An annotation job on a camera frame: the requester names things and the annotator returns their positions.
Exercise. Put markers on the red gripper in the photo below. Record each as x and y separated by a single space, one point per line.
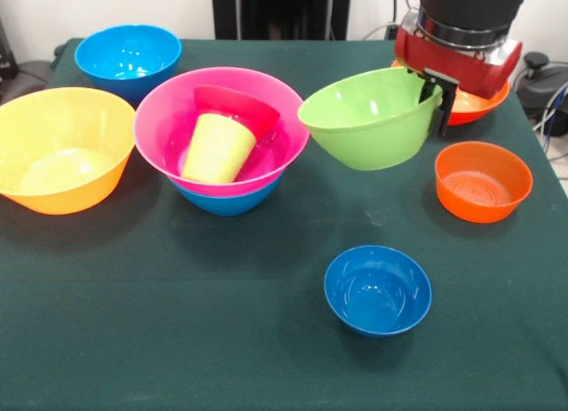
461 67

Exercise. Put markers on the lime green plastic bowl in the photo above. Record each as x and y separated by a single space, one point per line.
368 127

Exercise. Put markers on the small crimson red bowl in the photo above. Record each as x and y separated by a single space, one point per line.
239 107

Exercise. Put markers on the small dark blue bowl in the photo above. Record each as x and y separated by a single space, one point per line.
377 291

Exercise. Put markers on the lime green plastic cup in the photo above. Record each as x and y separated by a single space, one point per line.
217 149

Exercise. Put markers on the light blue plastic bowl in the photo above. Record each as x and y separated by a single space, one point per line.
226 200
126 51

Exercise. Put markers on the large pink plastic bowl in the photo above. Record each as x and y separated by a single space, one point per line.
160 118

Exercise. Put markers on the wide red-orange plastic bowl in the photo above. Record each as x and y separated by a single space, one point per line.
475 109

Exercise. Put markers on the small red-orange plastic bowl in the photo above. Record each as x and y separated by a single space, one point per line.
483 184

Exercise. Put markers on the black round floor stand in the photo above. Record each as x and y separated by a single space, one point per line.
539 87

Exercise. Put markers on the dark green tablecloth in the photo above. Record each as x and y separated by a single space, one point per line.
310 375

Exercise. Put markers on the large orange plastic bowl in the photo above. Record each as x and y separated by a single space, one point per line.
57 153

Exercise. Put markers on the dark grey floor equipment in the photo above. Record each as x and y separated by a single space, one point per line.
26 78

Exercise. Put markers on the black pedestal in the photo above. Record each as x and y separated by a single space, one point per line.
284 11

